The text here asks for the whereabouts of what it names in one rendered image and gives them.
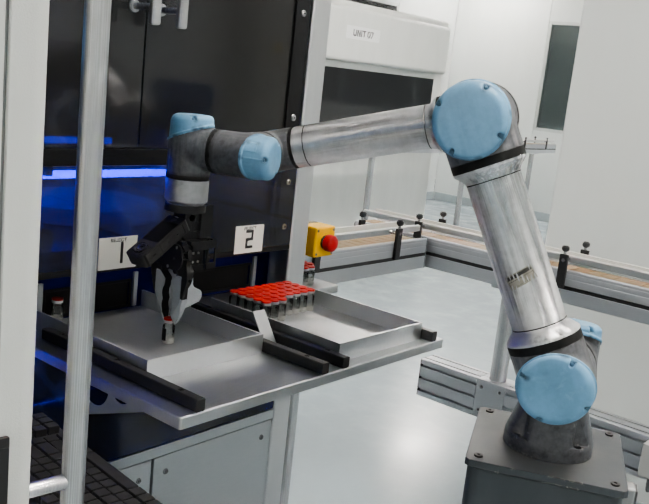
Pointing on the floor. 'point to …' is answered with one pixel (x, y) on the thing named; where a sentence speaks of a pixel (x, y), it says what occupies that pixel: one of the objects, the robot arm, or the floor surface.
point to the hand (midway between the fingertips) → (167, 315)
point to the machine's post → (314, 68)
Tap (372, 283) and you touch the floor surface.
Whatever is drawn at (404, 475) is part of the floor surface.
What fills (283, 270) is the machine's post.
